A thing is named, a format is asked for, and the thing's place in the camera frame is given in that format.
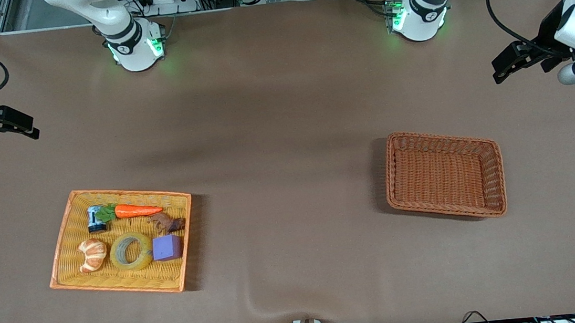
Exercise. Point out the yellowish clear tape roll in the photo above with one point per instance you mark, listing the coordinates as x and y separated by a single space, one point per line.
118 261

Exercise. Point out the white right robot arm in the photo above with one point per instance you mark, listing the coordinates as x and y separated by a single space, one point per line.
130 37

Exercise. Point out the brown wicker basket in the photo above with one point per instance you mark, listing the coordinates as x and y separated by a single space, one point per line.
444 175

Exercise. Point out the small blue white can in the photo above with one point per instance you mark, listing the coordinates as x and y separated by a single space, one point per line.
95 219

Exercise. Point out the orange toy carrot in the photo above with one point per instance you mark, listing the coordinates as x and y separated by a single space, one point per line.
136 210

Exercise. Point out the toy croissant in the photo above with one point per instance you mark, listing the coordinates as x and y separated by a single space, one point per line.
92 254

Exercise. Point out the yellow orange-rimmed wicker tray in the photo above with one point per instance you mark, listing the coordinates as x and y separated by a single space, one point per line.
73 266

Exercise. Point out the purple cube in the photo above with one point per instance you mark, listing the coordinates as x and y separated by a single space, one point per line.
167 248

